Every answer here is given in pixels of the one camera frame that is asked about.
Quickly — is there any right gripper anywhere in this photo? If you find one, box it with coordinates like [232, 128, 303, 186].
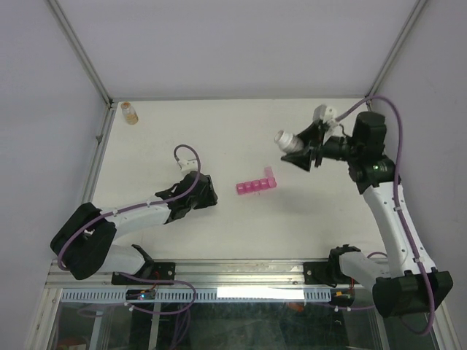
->
[281, 122, 361, 172]

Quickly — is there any white pill bottle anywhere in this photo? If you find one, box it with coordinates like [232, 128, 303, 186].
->
[274, 130, 304, 154]

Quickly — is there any pink weekly pill organizer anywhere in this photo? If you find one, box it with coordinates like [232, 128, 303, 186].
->
[236, 166, 277, 195]

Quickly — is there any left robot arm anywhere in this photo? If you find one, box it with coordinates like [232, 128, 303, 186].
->
[50, 171, 217, 284]

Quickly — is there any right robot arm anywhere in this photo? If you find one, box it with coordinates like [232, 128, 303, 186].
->
[274, 112, 453, 318]

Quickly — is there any small amber bottle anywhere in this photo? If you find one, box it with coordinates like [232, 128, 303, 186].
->
[120, 101, 139, 125]

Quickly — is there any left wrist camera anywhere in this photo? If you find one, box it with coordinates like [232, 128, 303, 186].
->
[178, 159, 198, 173]

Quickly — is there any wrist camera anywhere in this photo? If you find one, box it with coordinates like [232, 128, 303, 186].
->
[178, 159, 198, 173]
[312, 104, 336, 124]

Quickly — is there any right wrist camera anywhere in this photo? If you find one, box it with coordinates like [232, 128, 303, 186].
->
[312, 104, 336, 124]

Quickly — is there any aluminium mounting rail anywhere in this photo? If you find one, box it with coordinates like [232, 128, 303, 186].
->
[45, 258, 327, 289]

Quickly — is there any slotted cable duct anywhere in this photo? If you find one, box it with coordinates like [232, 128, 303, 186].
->
[61, 287, 332, 304]

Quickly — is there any left aluminium frame post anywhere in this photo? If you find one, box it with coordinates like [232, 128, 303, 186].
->
[45, 0, 112, 107]

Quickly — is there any aluminium frame post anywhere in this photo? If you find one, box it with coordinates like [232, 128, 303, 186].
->
[45, 0, 112, 107]
[365, 0, 431, 97]

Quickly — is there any right aluminium frame post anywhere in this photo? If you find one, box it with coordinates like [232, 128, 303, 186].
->
[365, 0, 431, 97]

